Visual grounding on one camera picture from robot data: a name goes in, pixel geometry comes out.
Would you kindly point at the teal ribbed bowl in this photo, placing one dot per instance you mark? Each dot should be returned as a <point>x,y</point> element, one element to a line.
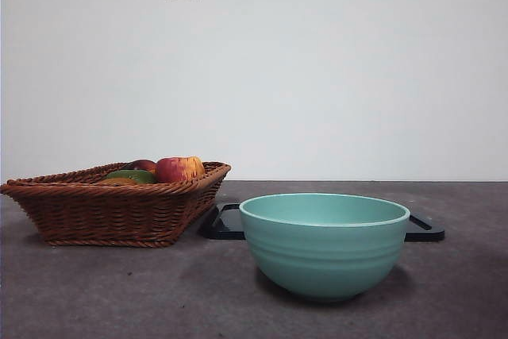
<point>325,259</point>

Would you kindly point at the green fruit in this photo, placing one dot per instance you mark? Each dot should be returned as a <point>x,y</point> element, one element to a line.
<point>131,175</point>

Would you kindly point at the black rectangular tray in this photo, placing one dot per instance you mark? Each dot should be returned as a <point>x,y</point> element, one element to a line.
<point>226,224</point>

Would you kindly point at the red yellow apple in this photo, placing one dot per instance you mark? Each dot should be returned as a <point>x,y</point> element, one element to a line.
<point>178,168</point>

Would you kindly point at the brown wicker basket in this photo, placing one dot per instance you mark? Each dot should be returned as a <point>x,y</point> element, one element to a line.
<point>103,212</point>

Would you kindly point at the dark red fruit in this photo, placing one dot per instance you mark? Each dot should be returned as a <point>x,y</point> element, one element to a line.
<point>143,165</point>

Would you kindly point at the orange brown fruit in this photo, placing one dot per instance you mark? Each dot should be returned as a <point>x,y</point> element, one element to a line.
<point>119,181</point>

